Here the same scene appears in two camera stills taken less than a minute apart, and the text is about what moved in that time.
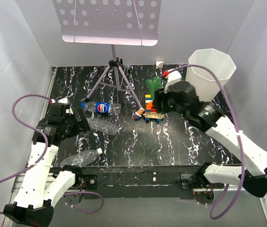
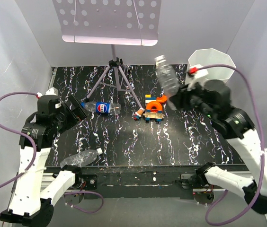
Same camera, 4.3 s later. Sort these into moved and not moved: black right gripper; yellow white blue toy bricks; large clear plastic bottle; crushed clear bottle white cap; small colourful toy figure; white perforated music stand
Moved: black right gripper; large clear plastic bottle
Not moved: small colourful toy figure; white perforated music stand; crushed clear bottle white cap; yellow white blue toy bricks
